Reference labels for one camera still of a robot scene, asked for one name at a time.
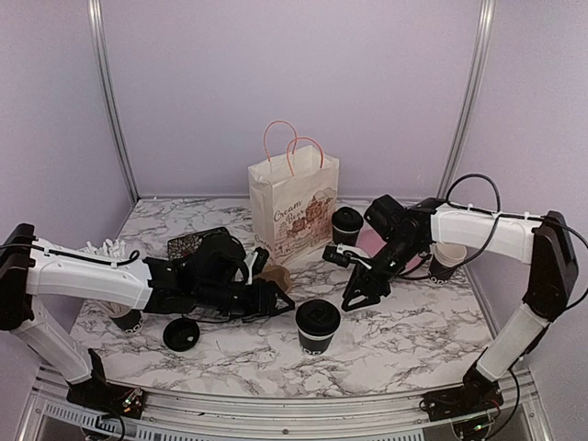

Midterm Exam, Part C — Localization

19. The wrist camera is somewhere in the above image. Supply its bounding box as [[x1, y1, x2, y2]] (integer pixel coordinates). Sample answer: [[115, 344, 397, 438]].
[[322, 243, 372, 269], [243, 247, 269, 285]]

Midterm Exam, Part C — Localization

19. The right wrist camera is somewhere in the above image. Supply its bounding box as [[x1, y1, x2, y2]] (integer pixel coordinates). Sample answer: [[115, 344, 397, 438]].
[[322, 243, 372, 269]]

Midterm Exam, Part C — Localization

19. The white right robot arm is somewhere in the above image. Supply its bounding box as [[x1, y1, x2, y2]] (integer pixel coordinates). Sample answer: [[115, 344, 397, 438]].
[[336, 195, 581, 412]]

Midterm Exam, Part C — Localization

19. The black cup holding straws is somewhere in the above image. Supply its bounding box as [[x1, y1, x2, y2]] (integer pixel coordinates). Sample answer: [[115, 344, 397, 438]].
[[110, 309, 143, 334]]

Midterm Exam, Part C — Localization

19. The front aluminium rail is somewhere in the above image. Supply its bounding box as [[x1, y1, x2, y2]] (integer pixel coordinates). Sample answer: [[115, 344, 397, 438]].
[[17, 367, 552, 441]]

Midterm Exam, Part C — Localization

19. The black floral square plate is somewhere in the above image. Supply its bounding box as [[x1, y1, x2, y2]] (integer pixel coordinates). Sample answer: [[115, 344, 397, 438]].
[[166, 227, 229, 261]]

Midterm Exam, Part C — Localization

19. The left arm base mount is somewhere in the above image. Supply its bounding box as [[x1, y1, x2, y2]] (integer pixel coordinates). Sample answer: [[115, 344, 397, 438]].
[[67, 349, 146, 420]]

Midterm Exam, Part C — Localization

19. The pink round plate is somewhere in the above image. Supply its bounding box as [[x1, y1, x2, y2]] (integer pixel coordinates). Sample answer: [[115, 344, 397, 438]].
[[356, 229, 429, 275]]

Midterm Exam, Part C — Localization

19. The left aluminium frame post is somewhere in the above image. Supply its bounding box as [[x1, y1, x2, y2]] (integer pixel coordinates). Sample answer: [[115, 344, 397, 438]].
[[87, 0, 140, 205]]

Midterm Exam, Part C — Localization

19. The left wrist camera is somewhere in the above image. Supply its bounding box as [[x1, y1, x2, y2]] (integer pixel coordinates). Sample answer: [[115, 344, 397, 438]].
[[243, 247, 269, 285]]

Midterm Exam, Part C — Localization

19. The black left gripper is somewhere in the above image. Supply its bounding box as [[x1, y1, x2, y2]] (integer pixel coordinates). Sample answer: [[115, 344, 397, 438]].
[[196, 277, 296, 323]]

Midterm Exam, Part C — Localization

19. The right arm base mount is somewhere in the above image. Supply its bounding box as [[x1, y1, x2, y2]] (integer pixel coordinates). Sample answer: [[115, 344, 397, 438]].
[[419, 364, 503, 422]]

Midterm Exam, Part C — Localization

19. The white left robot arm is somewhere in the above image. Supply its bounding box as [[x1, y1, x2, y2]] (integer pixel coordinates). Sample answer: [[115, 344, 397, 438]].
[[1, 223, 295, 409]]

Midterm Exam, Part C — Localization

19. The white printed paper bag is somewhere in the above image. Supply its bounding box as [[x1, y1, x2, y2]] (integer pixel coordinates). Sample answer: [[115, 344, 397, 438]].
[[248, 132, 340, 266]]

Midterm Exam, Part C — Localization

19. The aluminium frame post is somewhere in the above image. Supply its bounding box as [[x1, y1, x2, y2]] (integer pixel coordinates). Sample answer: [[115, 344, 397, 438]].
[[437, 0, 496, 197], [87, 0, 140, 205]]

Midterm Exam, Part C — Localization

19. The stack of black lids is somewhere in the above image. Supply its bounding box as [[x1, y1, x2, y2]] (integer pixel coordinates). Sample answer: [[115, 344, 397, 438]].
[[163, 317, 200, 352]]

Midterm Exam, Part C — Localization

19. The right aluminium frame post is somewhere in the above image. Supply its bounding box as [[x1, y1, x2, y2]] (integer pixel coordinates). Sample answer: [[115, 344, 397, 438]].
[[437, 0, 496, 197]]

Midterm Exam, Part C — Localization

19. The brown cardboard cup carrier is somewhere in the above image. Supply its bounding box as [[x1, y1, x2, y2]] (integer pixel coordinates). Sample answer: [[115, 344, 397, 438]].
[[255, 265, 292, 294]]

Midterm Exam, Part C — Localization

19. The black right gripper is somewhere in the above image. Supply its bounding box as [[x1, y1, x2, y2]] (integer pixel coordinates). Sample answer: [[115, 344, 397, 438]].
[[342, 234, 425, 311]]

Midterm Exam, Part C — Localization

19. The stack of paper cups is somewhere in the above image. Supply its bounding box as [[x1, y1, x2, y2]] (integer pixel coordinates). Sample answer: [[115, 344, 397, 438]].
[[428, 243, 468, 285]]

